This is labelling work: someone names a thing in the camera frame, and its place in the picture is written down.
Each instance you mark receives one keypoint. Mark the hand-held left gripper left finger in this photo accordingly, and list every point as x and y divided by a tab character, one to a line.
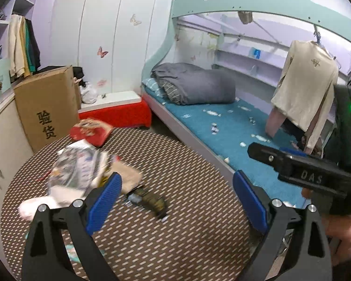
105	202

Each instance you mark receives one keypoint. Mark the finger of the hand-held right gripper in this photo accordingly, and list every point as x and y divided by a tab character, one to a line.
263	153

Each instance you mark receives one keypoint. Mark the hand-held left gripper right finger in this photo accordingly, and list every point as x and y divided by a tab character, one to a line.
248	202

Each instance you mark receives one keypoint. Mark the tan paper bag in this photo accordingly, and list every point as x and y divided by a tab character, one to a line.
130	177

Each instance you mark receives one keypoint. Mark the clear plastic bag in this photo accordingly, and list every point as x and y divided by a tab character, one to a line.
76	166

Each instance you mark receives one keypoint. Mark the dark green snack packet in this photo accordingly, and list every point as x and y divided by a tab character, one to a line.
152	202

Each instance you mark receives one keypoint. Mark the white cloth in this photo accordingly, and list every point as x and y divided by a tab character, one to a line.
46	200

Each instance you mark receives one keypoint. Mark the person's right hand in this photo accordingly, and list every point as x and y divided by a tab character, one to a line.
345	234

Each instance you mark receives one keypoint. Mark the pink hanging garment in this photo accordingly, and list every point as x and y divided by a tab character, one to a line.
273	123

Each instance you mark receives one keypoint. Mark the scattered small white wrappers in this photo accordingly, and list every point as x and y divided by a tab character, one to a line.
213	113

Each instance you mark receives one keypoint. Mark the blue bed sheet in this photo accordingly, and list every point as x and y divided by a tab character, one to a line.
199	126

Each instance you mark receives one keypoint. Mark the red snack packet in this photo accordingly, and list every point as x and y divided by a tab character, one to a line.
90	131

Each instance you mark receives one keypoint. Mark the beige hanging shirt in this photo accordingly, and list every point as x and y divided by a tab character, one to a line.
304	87

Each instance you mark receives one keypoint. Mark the grey folded blanket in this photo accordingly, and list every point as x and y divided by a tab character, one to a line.
199	85

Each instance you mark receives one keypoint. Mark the small blue box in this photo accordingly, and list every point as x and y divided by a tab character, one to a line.
256	52

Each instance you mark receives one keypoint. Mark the white board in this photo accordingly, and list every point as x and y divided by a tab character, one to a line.
114	98

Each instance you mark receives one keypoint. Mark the white plastic bag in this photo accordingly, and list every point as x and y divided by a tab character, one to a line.
89	95

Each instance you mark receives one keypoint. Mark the large brown cardboard box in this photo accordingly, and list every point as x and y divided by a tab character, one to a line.
46	102

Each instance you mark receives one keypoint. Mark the curved cream cabinet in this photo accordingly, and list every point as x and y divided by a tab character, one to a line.
5	140

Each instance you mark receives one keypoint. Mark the clothes hanger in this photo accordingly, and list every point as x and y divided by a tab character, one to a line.
318	36

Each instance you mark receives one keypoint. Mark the teal plaid pillow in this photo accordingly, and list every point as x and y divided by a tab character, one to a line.
152	86

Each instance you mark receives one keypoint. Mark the black bag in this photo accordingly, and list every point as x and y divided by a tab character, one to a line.
78	74

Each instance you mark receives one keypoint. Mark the small beige hanging cloth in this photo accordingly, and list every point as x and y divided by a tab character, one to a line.
245	17

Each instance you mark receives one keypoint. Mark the pink butterfly sticker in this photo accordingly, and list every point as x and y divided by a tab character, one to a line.
103	52

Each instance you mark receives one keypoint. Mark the teal drawer unit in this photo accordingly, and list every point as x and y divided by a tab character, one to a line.
0	76

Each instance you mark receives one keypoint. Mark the green hanging garment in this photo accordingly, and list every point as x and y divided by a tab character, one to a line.
29	55

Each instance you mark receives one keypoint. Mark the dark hanging garment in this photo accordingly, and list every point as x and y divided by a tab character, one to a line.
35	44

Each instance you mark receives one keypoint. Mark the cream hanging garment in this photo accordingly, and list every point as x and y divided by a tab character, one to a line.
16	46

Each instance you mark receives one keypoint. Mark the white wardrobe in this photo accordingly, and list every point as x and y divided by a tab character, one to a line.
105	20

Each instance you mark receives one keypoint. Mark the beige butterfly sticker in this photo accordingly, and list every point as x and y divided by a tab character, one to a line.
135	20

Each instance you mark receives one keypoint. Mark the white open shelf unit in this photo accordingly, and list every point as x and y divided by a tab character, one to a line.
23	3

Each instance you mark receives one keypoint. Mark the teal bunk bed frame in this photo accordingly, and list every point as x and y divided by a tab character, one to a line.
251	3

